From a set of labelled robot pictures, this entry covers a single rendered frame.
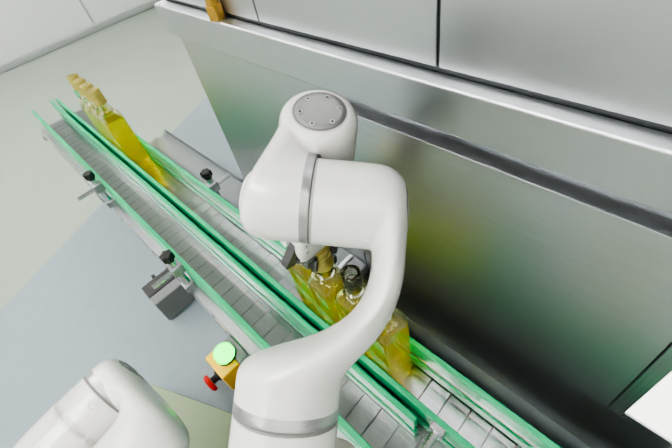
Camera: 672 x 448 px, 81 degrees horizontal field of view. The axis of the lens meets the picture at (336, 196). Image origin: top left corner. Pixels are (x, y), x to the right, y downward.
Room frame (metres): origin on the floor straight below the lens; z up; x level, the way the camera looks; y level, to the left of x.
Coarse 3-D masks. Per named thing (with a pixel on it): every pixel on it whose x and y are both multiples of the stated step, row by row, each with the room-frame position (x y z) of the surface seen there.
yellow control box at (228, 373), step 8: (232, 344) 0.43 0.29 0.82; (240, 352) 0.41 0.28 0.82; (208, 360) 0.41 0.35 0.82; (240, 360) 0.39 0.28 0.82; (216, 368) 0.39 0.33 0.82; (224, 368) 0.38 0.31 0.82; (232, 368) 0.38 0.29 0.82; (224, 376) 0.36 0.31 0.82; (232, 376) 0.37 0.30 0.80; (232, 384) 0.36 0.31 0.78
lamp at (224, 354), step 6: (216, 348) 0.41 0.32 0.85; (222, 348) 0.41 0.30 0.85; (228, 348) 0.41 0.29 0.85; (234, 348) 0.42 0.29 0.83; (216, 354) 0.40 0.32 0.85; (222, 354) 0.40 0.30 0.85; (228, 354) 0.40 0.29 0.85; (234, 354) 0.40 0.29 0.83; (216, 360) 0.39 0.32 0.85; (222, 360) 0.39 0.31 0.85; (228, 360) 0.39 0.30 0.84
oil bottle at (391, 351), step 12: (396, 312) 0.28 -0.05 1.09; (396, 324) 0.26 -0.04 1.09; (384, 336) 0.25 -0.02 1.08; (396, 336) 0.25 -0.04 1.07; (408, 336) 0.27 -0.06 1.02; (372, 348) 0.27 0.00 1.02; (384, 348) 0.24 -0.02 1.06; (396, 348) 0.25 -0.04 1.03; (408, 348) 0.27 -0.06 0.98; (372, 360) 0.27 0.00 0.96; (384, 360) 0.25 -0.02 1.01; (396, 360) 0.25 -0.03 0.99; (408, 360) 0.27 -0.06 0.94; (396, 372) 0.25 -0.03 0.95; (408, 372) 0.27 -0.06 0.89
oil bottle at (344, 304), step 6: (342, 288) 0.34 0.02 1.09; (336, 294) 0.34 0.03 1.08; (342, 294) 0.33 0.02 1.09; (336, 300) 0.33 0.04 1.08; (342, 300) 0.32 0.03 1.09; (348, 300) 0.32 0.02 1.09; (354, 300) 0.31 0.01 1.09; (336, 306) 0.33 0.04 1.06; (342, 306) 0.32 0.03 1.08; (348, 306) 0.31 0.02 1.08; (354, 306) 0.30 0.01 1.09; (342, 312) 0.32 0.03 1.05; (348, 312) 0.31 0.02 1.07; (342, 318) 0.32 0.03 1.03; (366, 354) 0.29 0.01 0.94
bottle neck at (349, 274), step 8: (352, 264) 0.34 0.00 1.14; (344, 272) 0.33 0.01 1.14; (352, 272) 0.34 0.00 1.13; (360, 272) 0.33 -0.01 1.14; (344, 280) 0.32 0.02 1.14; (352, 280) 0.31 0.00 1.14; (360, 280) 0.32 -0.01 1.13; (352, 288) 0.31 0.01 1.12; (360, 288) 0.32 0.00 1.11; (352, 296) 0.32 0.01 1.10
